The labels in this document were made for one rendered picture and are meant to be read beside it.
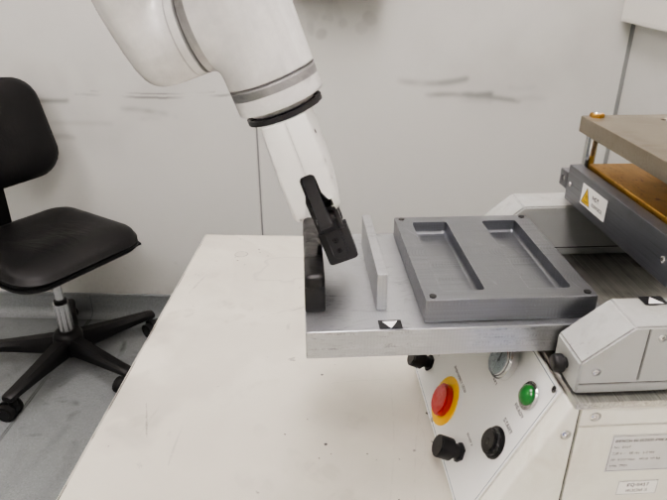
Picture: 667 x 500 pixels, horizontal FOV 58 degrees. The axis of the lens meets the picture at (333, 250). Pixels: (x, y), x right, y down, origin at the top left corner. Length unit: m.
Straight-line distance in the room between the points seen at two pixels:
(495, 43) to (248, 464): 1.62
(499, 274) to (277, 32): 0.32
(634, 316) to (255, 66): 0.39
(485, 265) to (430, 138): 1.48
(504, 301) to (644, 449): 0.19
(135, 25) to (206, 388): 0.50
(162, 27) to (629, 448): 0.56
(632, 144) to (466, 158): 1.47
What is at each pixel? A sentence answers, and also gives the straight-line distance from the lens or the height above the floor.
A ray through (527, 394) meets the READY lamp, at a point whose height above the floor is 0.90.
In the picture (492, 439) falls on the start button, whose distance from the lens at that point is 0.65.
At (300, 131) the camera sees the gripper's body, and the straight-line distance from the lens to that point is 0.55.
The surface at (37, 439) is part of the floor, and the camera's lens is 2.06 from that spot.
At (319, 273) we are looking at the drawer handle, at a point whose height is 1.01.
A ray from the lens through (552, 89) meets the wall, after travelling 2.14.
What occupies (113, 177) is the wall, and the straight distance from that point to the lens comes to 2.30.
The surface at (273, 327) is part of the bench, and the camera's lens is 0.97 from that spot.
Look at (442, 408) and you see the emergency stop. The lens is 0.76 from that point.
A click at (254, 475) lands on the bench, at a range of 0.74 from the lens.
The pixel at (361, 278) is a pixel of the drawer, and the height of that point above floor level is 0.97.
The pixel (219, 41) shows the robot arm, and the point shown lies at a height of 1.22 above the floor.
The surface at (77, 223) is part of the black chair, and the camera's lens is 2.15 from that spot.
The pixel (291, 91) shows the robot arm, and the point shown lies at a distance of 0.54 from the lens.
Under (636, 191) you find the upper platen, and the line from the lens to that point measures 0.71.
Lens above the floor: 1.28
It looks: 26 degrees down
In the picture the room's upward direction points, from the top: straight up
